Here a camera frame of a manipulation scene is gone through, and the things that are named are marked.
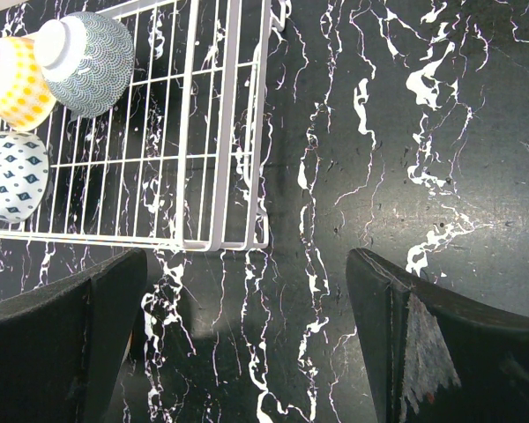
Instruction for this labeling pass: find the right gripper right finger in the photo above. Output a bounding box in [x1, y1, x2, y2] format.
[346, 249, 529, 422]

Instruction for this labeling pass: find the blue white patterned bowl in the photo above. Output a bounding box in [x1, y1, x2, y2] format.
[0, 131, 49, 224]

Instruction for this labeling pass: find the red rimmed patterned bowl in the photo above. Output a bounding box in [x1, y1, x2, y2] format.
[34, 11, 135, 119]

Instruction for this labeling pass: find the yellow dotted sun bowl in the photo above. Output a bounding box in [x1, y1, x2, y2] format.
[0, 36, 56, 132]

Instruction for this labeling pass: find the white wire dish rack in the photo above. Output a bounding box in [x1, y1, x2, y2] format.
[0, 1, 291, 252]

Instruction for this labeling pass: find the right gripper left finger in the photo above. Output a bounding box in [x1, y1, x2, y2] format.
[0, 249, 147, 422]

